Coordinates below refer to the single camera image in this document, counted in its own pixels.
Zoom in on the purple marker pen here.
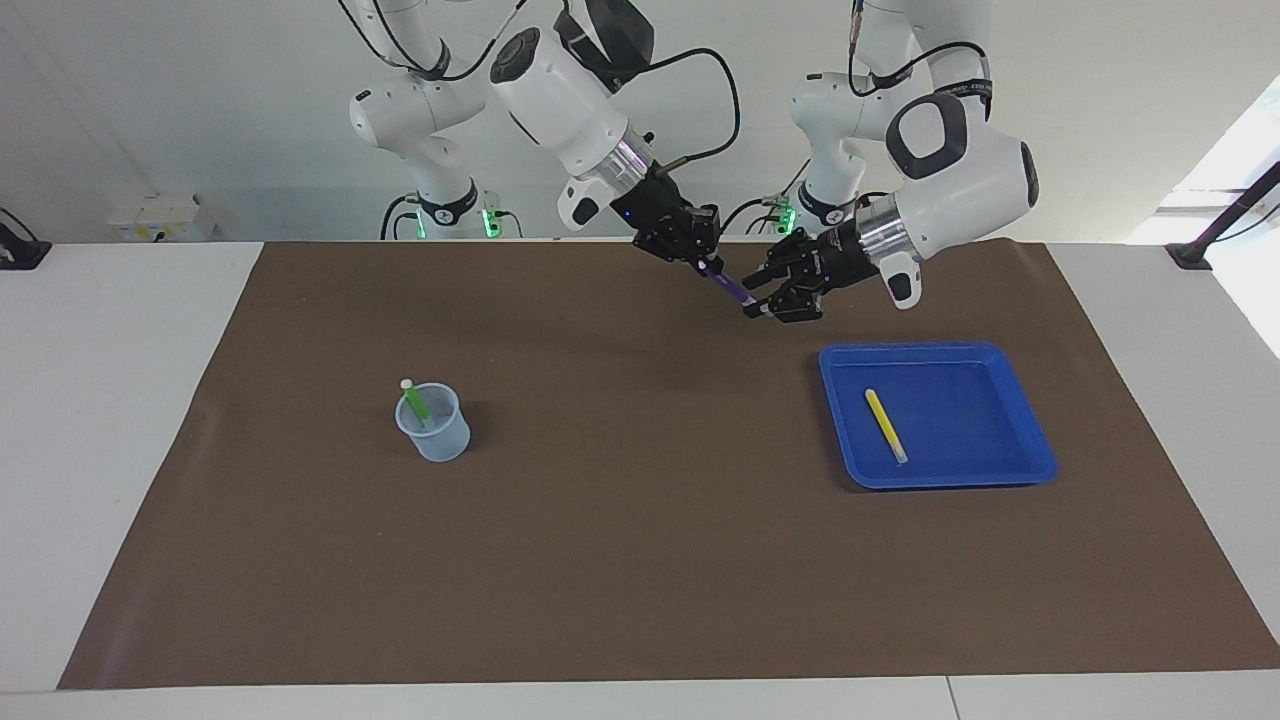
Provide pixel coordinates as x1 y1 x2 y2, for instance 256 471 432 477
700 258 771 318

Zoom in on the yellow marker pen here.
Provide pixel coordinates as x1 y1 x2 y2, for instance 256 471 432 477
864 388 909 466

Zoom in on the blue plastic tray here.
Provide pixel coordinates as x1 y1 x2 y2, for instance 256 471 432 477
818 342 1059 491

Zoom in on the brown table mat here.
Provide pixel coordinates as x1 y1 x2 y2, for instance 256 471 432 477
57 238 1280 691

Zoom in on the translucent plastic cup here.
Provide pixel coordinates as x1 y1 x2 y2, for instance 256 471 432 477
395 382 472 464

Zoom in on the black stand with pole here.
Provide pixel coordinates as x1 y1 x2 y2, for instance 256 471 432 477
1165 160 1280 271

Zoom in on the white power strip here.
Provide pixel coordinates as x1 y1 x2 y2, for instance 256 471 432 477
108 195 217 244

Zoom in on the black table clamp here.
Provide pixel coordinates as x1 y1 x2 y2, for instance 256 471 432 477
0 208 53 271

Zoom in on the black left base cable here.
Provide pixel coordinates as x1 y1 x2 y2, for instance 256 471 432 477
718 155 813 237

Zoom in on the black base cable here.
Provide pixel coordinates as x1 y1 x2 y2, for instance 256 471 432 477
379 194 419 241
718 155 813 237

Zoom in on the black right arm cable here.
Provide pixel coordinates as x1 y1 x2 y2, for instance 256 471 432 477
600 48 742 171

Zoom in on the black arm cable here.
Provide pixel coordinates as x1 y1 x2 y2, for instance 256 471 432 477
850 0 993 93
600 48 742 171

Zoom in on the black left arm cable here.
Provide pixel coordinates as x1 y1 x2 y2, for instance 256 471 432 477
850 0 993 93

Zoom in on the black right base cable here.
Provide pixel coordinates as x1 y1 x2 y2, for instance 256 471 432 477
379 194 419 241

